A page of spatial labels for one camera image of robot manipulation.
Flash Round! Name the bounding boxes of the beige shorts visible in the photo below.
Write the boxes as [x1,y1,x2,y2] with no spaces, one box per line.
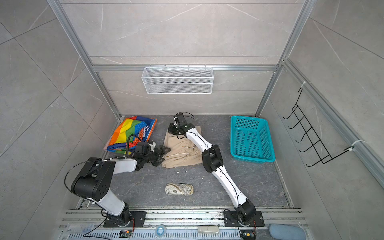
[162,133,203,169]

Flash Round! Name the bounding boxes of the rainbow striped shorts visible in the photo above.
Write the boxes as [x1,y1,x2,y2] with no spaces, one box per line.
[104,116,157,155]

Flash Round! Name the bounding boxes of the teal plastic basket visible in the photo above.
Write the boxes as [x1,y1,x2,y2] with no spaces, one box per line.
[231,116,276,164]

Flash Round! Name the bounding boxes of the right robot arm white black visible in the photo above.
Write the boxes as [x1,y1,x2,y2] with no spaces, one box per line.
[168,113,257,225]

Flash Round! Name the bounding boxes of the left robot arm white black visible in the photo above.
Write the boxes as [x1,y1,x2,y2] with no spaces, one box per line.
[70,142,171,227]

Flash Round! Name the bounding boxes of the blue tape roll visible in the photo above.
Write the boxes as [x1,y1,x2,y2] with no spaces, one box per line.
[155,225,166,238]

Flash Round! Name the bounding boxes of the small green circuit board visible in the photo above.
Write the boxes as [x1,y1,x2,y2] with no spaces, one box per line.
[119,230,134,239]

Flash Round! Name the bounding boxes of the white remote box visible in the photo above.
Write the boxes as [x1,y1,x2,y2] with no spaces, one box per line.
[198,225,220,235]

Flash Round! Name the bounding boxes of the right small circuit board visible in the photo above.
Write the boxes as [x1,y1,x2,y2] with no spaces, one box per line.
[240,230,257,240]

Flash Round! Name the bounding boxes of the blue grey cushion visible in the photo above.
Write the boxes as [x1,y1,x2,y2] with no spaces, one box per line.
[269,224,307,240]

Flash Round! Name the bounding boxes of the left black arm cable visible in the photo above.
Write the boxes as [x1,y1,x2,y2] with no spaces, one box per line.
[125,134,143,158]

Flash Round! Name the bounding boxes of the white wire mesh shelf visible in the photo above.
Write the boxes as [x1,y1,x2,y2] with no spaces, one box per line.
[142,67,214,95]

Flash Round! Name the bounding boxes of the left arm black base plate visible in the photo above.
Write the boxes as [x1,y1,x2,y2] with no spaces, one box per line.
[103,211,147,228]

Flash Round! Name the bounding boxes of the aluminium mounting rail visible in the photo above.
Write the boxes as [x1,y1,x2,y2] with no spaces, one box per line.
[58,207,313,240]

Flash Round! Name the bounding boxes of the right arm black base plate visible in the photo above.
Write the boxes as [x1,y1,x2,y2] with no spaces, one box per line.
[223,209,265,228]

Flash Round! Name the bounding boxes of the black wire hook rack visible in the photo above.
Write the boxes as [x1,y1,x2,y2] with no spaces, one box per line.
[283,88,355,168]

